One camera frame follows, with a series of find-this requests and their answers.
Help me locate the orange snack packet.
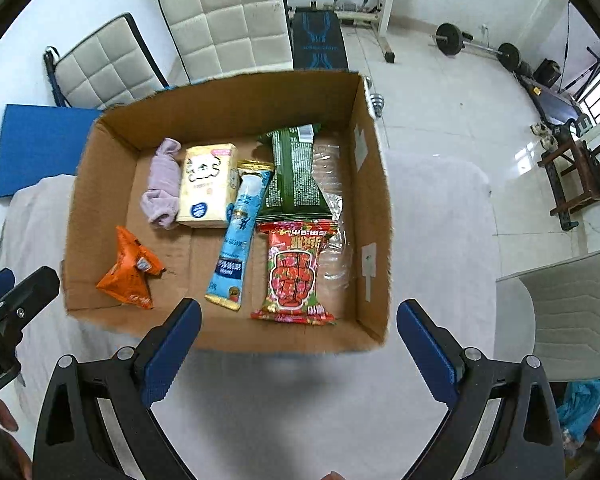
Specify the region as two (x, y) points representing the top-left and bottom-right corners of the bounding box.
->
(96, 226), (166, 310)

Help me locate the long blue white snack packet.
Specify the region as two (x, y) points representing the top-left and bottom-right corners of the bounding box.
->
(204, 160), (274, 311)

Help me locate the person's left hand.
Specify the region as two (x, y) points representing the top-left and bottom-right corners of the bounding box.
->
(0, 399), (32, 479)

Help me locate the grey table cloth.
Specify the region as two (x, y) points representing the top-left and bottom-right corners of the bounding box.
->
(0, 151), (498, 479)

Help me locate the grey plastic chair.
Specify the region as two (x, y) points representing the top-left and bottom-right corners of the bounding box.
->
(494, 250), (600, 382)

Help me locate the blue plastic bag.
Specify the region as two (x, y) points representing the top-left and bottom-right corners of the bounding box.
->
(557, 379), (600, 448)

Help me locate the blue foam mat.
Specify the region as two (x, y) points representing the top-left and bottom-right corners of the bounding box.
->
(0, 104), (102, 198)

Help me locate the pink folded cloth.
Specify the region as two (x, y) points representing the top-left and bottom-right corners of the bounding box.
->
(140, 138), (182, 230)

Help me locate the red snack bag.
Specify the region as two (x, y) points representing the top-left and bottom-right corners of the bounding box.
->
(250, 219), (337, 326)

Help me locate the yellow tissue pack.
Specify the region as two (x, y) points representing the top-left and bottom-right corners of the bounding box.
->
(176, 143), (239, 229)

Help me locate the green snack bag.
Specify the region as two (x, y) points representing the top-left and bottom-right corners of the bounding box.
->
(258, 124), (332, 222)

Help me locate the dark wooden chair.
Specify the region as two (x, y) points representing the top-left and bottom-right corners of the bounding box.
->
(538, 119), (600, 232)

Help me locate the left white quilted chair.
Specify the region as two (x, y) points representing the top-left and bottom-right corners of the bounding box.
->
(43, 13), (169, 110)

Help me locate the white quilted chair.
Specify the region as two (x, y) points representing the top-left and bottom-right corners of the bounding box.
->
(43, 13), (169, 110)
(158, 0), (294, 84)

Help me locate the chrome dumbbell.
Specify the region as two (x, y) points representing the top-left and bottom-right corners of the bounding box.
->
(364, 76), (386, 119)

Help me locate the black treadmill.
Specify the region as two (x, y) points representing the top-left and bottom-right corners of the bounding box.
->
(515, 58), (593, 136)

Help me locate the short barbell on floor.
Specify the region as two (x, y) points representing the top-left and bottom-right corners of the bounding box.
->
(432, 23), (522, 72)

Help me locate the right white quilted chair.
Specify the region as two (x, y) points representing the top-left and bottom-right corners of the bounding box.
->
(158, 0), (294, 84)

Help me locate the black blue bench pad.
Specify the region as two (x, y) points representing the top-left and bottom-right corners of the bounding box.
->
(291, 8), (349, 70)

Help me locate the white weight bench rack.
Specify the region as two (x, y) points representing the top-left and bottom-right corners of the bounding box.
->
(324, 0), (396, 64)

